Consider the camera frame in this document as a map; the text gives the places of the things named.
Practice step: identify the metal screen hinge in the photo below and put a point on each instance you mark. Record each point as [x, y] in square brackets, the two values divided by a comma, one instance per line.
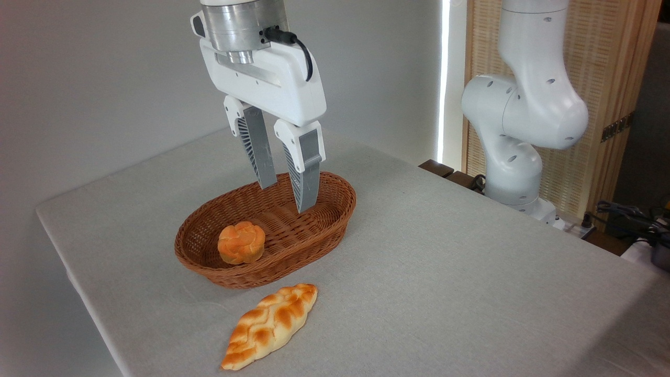
[617, 127]

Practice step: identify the white power strip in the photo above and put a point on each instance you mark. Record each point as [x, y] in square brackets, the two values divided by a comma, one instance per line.
[576, 228]

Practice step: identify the dark brown wooden furniture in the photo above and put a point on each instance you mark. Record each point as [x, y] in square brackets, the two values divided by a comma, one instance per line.
[437, 168]

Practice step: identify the grey tablecloth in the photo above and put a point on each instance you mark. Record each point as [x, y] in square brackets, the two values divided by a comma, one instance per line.
[445, 288]

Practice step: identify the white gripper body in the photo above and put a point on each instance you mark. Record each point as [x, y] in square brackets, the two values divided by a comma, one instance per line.
[272, 78]

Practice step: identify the bamboo wooden folding screen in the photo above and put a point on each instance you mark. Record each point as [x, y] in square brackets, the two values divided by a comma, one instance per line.
[607, 68]

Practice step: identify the long braided bread loaf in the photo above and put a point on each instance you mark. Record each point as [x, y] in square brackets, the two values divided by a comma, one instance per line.
[269, 324]

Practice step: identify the brown wicker oval basket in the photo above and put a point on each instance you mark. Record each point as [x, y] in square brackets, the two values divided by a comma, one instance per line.
[298, 235]

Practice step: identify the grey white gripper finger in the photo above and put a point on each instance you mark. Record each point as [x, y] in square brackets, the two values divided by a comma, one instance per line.
[306, 173]
[259, 146]

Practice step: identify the round orange bread roll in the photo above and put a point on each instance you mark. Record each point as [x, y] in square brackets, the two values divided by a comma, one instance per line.
[241, 242]

